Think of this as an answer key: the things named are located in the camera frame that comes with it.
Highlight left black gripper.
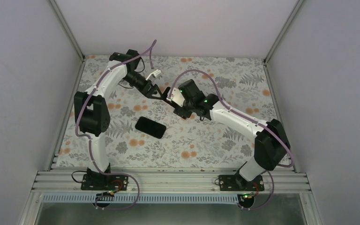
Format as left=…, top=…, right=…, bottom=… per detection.
left=123, top=71, right=164, bottom=100

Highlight black phone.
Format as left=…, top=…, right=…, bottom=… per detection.
left=135, top=117, right=167, bottom=139

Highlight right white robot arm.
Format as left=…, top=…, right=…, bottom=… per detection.
left=167, top=80, right=291, bottom=191

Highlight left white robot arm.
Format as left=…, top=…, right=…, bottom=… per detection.
left=74, top=50, right=165, bottom=190

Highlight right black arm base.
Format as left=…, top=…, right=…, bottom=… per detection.
left=214, top=175, right=265, bottom=192

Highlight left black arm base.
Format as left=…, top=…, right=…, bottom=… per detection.
left=80, top=172, right=128, bottom=191

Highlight floral patterned table mat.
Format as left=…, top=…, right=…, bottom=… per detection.
left=57, top=55, right=293, bottom=170

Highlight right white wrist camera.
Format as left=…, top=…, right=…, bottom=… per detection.
left=166, top=88, right=185, bottom=107

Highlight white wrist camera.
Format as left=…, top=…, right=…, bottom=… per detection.
left=146, top=69, right=162, bottom=80
left=166, top=88, right=185, bottom=107

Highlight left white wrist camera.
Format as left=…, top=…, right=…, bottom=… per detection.
left=146, top=69, right=162, bottom=80

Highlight aluminium mounting rail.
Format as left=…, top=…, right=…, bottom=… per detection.
left=31, top=170, right=311, bottom=194

